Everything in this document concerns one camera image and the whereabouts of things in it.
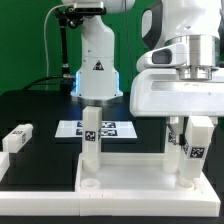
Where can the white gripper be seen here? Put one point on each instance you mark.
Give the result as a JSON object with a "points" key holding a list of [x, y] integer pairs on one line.
{"points": [[158, 91]]}

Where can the white desk top tray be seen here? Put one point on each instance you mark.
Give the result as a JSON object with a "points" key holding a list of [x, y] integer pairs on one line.
{"points": [[140, 175]]}

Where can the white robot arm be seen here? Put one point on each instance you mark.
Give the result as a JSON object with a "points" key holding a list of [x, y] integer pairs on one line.
{"points": [[194, 23]]}

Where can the white L-shaped fence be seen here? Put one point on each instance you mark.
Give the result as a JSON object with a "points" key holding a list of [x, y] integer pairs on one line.
{"points": [[94, 203]]}

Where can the fiducial marker sheet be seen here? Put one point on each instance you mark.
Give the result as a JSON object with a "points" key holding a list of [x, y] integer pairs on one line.
{"points": [[110, 129]]}

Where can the black camera stand pole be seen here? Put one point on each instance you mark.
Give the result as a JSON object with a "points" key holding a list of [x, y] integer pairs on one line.
{"points": [[66, 19]]}

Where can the camera on stand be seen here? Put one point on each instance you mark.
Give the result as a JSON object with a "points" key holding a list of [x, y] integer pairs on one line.
{"points": [[87, 8]]}

